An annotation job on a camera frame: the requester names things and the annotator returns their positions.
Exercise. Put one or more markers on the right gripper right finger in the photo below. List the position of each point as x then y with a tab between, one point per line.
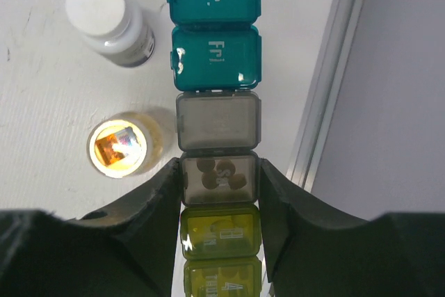
314	249

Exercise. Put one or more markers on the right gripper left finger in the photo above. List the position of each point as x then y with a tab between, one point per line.
126	248

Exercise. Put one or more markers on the white blue pill bottle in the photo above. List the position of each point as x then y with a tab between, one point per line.
132	46

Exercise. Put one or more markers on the multicolour weekly pill organizer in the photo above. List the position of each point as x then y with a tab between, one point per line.
216	62

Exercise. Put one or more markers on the amber pill bottle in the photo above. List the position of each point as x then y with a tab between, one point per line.
126	144

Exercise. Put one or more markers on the aluminium enclosure frame rail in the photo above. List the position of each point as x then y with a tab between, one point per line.
323	91

